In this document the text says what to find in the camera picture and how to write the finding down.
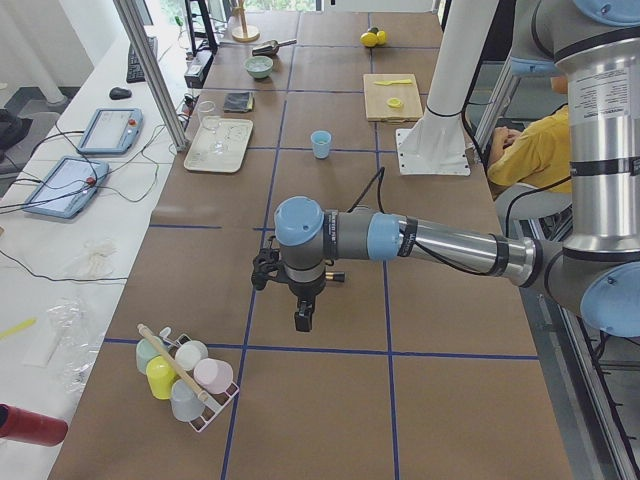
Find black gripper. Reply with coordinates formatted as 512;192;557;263
285;267;326;332

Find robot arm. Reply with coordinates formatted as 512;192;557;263
275;1;639;337

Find pink cup in rack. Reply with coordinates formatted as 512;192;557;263
193;358;234;394

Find grey cup in rack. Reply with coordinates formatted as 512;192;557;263
170;379;204;422

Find yellow cup in rack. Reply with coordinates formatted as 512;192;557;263
145;356;178;400

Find green cup in rack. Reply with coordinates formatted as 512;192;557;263
135;338;159;375

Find light blue cup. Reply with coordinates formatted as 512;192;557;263
310;130;332;159

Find lemon slice on board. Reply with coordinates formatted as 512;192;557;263
386;97;404;109

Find whole yellow lemon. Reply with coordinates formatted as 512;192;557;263
376;30;387;46

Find cream bear tray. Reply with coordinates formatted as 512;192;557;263
184;116;253;174

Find white gloves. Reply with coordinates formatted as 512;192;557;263
74;239;117;280

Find grey folded cloth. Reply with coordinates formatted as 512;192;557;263
223;91;254;113

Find crumpled clear plastic bag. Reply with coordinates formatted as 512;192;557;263
47;298;106;398

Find clear wine glass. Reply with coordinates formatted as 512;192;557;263
197;100;226;155

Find wooden cutting board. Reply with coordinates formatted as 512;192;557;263
363;73;423;122

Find green bowl with ice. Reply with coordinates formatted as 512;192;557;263
244;55;274;80

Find yellow plastic knife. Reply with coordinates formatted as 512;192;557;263
373;78;413;86

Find far blue teach pendant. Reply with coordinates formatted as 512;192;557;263
76;108;143;156

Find blue teach pendant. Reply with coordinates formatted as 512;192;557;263
23;156;110;219
76;108;143;156

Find near blue teach pendant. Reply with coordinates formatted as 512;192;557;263
23;156;110;219

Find metal ice scoop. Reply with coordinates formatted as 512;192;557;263
251;39;297;57

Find person in yellow shirt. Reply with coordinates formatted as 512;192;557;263
487;104;571;198

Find wooden mug tree stand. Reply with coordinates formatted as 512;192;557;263
231;0;260;43

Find black computer mouse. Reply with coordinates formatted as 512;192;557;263
109;87;132;100

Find black keyboard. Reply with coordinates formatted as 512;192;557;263
126;36;158;84

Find red bottle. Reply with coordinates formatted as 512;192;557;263
1;404;68;447

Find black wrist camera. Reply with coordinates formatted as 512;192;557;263
251;235;287;291

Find white wire cup rack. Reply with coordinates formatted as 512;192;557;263
160;327;239;433

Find wooden rack handle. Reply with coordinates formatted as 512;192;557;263
137;323;210;403

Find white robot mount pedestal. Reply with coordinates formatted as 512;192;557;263
396;0;498;176

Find aluminium frame post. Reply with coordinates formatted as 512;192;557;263
113;0;189;152

